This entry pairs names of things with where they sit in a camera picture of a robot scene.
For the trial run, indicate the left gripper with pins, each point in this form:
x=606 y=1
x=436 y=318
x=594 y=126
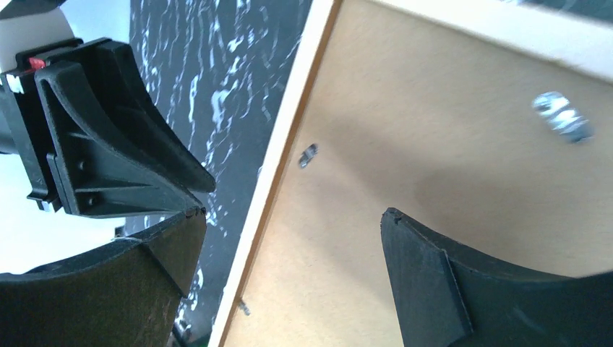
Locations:
x=114 y=154

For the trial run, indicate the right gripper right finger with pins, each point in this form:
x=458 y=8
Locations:
x=449 y=294

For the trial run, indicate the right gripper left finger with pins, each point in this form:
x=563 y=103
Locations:
x=124 y=293

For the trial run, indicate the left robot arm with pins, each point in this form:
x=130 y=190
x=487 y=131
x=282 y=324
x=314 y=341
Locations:
x=30 y=24

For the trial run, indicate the wooden picture frame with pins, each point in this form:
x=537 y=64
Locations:
x=282 y=143

